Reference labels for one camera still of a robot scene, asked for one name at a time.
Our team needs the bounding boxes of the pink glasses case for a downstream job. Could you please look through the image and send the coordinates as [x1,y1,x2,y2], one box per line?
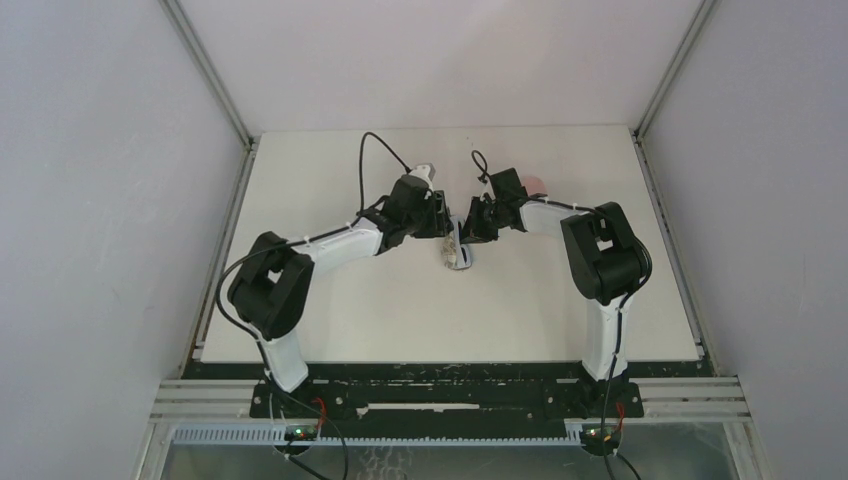
[521,175,547,196]

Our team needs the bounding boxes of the patterned glasses case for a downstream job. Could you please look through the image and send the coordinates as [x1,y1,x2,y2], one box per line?
[440,230,463,271]

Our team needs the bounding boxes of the white sunglasses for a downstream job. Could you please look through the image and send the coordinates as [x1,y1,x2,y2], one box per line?
[454,220,473,270]

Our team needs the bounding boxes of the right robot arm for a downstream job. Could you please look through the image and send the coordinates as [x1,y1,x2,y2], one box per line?
[459,168,652,381]

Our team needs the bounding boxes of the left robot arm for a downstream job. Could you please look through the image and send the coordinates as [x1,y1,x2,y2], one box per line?
[216,174,453,393]

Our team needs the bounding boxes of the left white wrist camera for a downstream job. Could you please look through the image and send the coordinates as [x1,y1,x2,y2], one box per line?
[408,163,435,190]

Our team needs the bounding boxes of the right black camera cable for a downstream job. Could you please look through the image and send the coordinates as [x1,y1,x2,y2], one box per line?
[470,149,654,480]

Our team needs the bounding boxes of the black camera cable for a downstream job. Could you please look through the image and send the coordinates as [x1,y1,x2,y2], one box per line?
[214,131,413,480]
[470,149,654,480]

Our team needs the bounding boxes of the left black camera cable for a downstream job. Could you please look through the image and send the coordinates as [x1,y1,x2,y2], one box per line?
[214,131,413,480]

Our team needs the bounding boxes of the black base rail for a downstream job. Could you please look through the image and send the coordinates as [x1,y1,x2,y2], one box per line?
[249,362,645,440]

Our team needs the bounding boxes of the aluminium frame rail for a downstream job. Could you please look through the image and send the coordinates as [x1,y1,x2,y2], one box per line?
[150,377,751,445]

